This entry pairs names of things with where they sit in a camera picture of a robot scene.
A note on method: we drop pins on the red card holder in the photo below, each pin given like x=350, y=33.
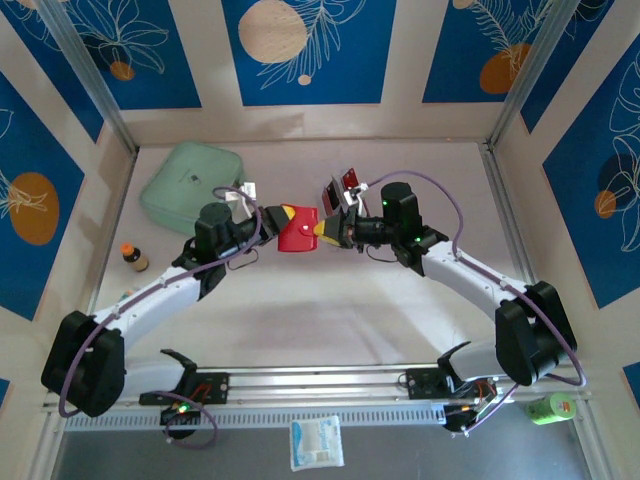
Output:
x=297, y=240

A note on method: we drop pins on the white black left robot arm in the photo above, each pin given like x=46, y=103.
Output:
x=155, y=305

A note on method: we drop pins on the mint green zip pouch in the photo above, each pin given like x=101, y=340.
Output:
x=190, y=185

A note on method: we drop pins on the small bottle orange cap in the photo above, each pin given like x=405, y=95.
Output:
x=136, y=259

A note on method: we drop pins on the small green orange packet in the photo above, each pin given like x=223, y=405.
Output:
x=126, y=296

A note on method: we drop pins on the white blue tissue pack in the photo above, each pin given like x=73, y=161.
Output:
x=317, y=442

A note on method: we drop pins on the green tape roll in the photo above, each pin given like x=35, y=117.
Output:
x=547, y=410

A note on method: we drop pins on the aluminium side rail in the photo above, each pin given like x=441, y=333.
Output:
x=515, y=225

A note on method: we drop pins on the long aluminium base rail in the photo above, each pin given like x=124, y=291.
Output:
x=320, y=382

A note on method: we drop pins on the aluminium corner post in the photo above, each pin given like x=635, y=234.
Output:
x=531, y=75
x=91, y=75

